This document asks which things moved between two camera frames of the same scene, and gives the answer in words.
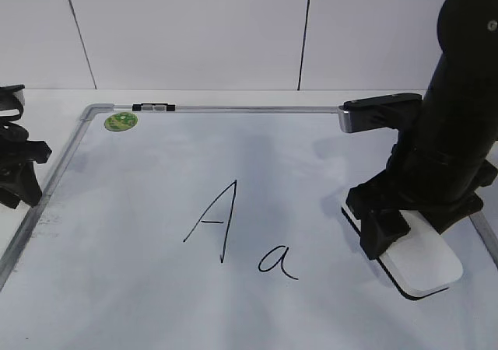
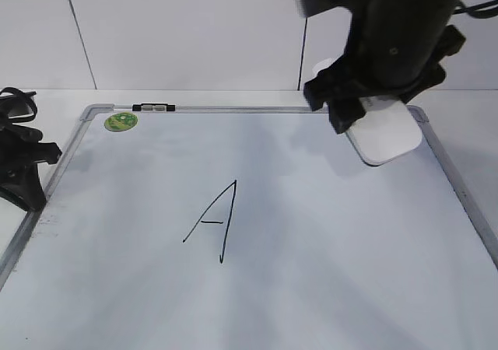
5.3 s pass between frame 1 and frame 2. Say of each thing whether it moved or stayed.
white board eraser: moved
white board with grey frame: stayed
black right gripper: moved
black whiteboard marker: stayed
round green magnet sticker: stayed
